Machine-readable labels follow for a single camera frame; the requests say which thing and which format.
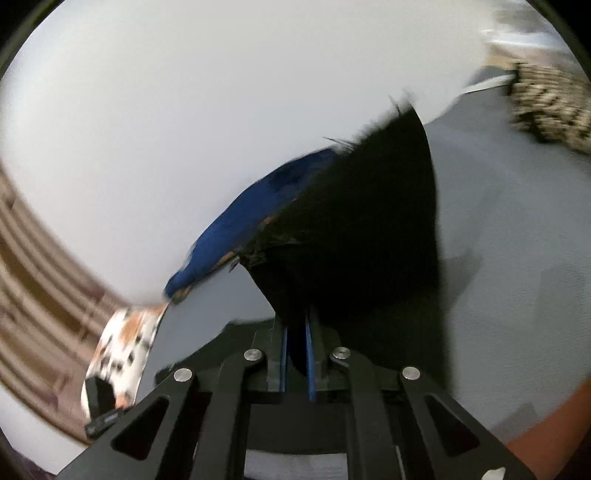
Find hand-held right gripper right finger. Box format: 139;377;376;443
305;318;537;480

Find brown striped curtain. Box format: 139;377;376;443
0;161;137;446

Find black pants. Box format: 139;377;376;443
238;95;455;400

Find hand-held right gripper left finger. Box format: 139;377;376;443
55;318;290;480

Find floral white orange pillow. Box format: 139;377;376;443
81;305;168;418

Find black and cream striped cloth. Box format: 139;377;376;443
507;61;591;155

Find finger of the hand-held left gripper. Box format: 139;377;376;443
84;376;124;440

